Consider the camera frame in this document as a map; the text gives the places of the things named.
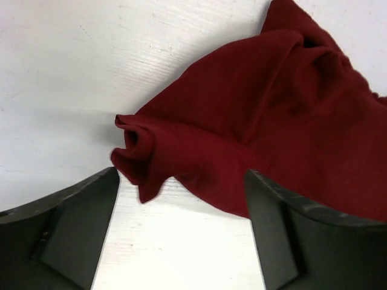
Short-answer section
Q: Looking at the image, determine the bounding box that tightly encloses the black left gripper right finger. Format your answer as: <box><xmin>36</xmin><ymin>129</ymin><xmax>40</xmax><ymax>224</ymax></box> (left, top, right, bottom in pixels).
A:
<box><xmin>244</xmin><ymin>170</ymin><xmax>386</xmax><ymax>290</ymax></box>

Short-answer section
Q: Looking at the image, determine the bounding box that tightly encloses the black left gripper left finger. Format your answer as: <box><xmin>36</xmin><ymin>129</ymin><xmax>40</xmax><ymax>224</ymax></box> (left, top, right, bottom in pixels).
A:
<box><xmin>1</xmin><ymin>167</ymin><xmax>120</xmax><ymax>290</ymax></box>

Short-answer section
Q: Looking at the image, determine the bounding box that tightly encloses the dark red t shirt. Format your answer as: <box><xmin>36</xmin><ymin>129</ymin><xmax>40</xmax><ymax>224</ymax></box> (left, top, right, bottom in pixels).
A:
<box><xmin>111</xmin><ymin>1</ymin><xmax>386</xmax><ymax>221</ymax></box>

